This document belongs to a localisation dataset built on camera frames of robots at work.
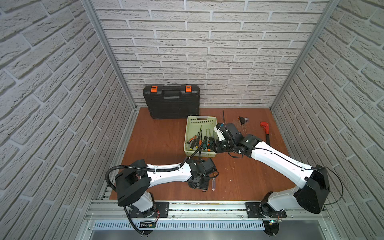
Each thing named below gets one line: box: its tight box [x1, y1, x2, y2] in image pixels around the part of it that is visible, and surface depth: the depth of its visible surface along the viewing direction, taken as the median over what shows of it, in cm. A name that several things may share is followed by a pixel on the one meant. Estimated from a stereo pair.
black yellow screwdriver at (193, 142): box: [190, 131, 200, 151], surface depth 99 cm
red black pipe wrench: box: [260, 121, 270, 145], surface depth 108 cm
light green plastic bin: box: [183, 115, 218, 158], surface depth 105 cm
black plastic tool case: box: [143, 84, 201, 119], surface depth 96 cm
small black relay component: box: [238, 116, 249, 125], surface depth 112 cm
